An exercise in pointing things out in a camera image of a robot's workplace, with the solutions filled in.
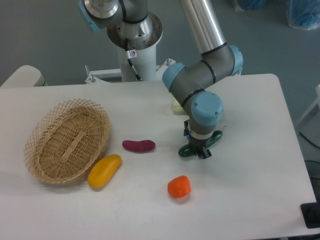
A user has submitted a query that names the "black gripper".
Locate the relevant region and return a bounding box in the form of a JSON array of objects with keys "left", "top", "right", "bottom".
[{"left": 183, "top": 120, "right": 213, "bottom": 159}]

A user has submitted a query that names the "dark green cucumber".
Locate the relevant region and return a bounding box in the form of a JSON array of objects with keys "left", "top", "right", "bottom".
[{"left": 178, "top": 130, "right": 223, "bottom": 158}]

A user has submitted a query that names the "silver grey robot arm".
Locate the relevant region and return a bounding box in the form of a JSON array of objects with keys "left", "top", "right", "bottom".
[{"left": 78, "top": 0, "right": 243, "bottom": 159}]

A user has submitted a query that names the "orange bell pepper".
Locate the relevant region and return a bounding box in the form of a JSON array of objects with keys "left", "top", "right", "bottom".
[{"left": 167, "top": 175, "right": 192, "bottom": 199}]

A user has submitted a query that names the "white green cabbage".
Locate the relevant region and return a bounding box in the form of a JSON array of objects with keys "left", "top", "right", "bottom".
[{"left": 171, "top": 99, "right": 187, "bottom": 115}]

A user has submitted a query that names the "purple sweet potato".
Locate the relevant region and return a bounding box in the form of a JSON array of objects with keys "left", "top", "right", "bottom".
[{"left": 122, "top": 139, "right": 156, "bottom": 153}]

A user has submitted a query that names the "yellow mango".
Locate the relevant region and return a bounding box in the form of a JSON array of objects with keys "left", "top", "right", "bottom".
[{"left": 87, "top": 154, "right": 122, "bottom": 189}]

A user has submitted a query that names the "black device at edge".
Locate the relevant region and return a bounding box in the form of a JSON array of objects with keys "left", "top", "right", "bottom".
[{"left": 300, "top": 202, "right": 320, "bottom": 229}]

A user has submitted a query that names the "white furniture leg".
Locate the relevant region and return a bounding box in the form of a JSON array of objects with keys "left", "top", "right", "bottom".
[{"left": 294, "top": 85, "right": 320, "bottom": 129}]

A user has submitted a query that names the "woven wicker basket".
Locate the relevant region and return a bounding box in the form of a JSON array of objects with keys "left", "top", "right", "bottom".
[{"left": 24, "top": 99, "right": 111, "bottom": 184}]

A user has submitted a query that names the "blue plastic bag left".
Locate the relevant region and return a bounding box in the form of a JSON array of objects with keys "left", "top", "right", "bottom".
[{"left": 231, "top": 0, "right": 267, "bottom": 11}]

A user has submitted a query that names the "blue plastic bag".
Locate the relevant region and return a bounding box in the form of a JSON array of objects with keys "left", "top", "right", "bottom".
[
  {"left": 286, "top": 0, "right": 320, "bottom": 30},
  {"left": 231, "top": 0, "right": 267, "bottom": 11}
]

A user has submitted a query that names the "white chair back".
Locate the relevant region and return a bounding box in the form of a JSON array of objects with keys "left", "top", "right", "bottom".
[{"left": 0, "top": 65, "right": 48, "bottom": 89}]

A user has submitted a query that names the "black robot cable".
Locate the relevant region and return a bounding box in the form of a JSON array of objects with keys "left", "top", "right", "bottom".
[{"left": 124, "top": 37, "right": 143, "bottom": 82}]

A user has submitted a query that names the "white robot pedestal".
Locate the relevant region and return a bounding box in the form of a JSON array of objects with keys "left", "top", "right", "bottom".
[{"left": 85, "top": 12, "right": 176, "bottom": 84}]

